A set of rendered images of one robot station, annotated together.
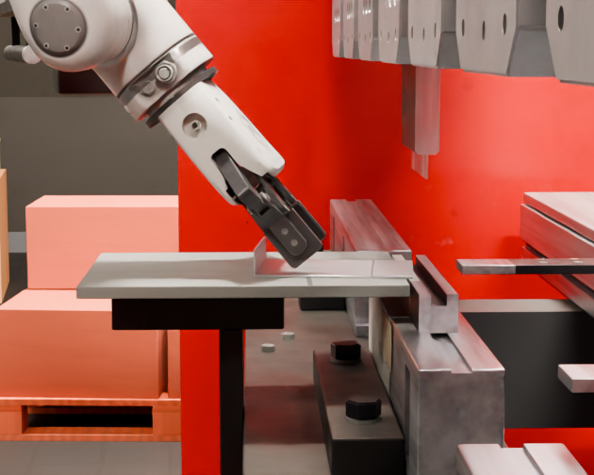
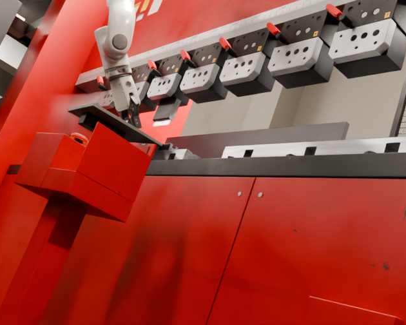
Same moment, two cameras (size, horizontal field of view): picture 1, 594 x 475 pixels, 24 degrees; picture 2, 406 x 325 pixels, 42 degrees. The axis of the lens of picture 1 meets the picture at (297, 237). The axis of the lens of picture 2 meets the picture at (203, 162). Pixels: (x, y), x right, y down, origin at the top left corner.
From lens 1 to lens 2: 1.01 m
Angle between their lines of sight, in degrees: 40
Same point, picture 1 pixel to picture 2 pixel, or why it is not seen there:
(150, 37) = (125, 59)
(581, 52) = (345, 53)
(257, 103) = (36, 119)
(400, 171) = not seen: hidden behind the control
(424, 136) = (172, 115)
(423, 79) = (176, 102)
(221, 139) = (133, 90)
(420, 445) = not seen: hidden behind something
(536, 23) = (313, 58)
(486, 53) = (290, 64)
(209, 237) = (2, 151)
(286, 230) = (136, 119)
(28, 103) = not seen: outside the picture
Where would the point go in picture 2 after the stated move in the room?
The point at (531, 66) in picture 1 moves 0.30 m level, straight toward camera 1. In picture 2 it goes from (307, 65) to (405, 24)
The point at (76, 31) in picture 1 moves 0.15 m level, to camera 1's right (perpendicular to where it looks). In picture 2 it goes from (124, 45) to (163, 71)
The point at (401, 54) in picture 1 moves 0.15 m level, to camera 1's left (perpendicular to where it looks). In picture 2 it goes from (205, 84) to (167, 57)
